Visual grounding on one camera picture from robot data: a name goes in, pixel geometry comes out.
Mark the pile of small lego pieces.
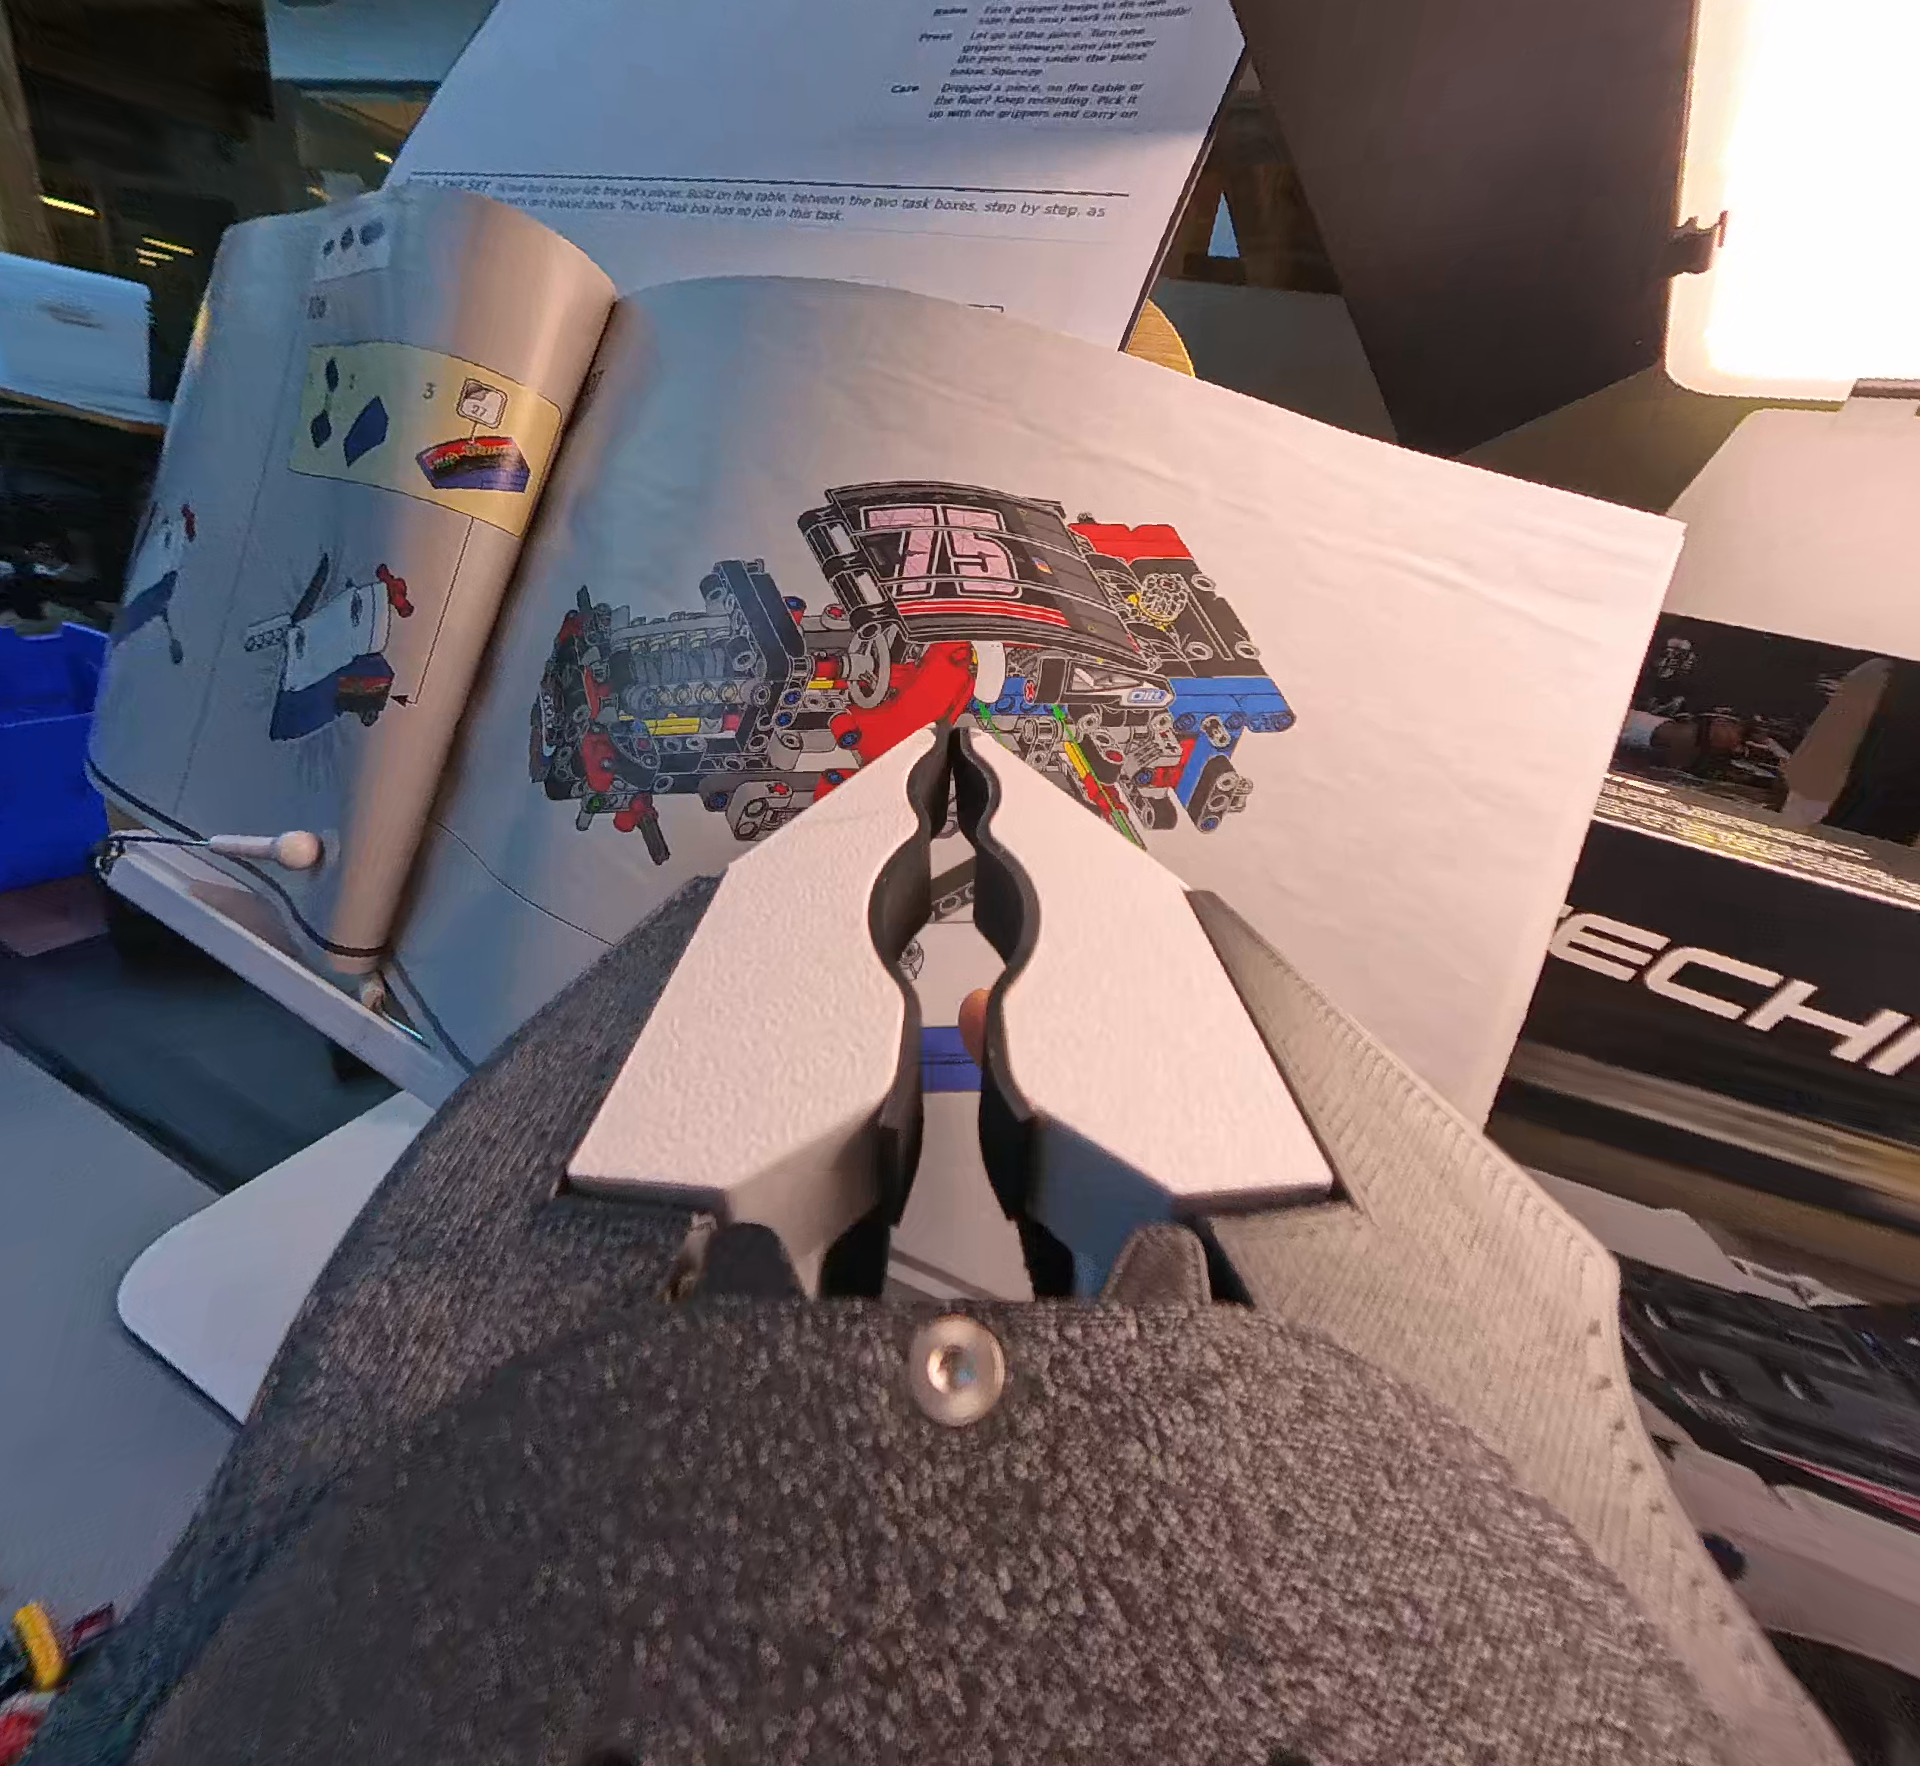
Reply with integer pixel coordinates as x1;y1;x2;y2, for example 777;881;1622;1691
0;1597;121;1745

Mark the bright light panel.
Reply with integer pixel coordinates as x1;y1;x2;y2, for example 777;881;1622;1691
1661;0;1920;390

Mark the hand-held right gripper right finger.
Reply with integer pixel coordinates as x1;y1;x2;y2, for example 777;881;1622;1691
958;728;1340;1299

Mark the lego set box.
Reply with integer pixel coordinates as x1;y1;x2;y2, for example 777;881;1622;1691
1485;393;1920;1647

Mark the blue storage bin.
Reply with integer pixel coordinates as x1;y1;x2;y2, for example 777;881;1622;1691
0;619;114;890

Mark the lego instruction booklet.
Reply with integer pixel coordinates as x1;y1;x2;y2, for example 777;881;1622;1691
90;194;1689;1138

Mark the white book stand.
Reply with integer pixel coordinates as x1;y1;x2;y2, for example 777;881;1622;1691
93;829;483;1426

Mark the dark board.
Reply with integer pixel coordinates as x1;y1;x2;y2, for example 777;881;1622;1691
1178;0;1713;455

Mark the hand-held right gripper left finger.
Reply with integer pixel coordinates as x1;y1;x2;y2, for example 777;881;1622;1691
564;723;957;1265

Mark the printed task sheet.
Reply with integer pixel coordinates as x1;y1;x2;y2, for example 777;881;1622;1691
382;0;1251;354

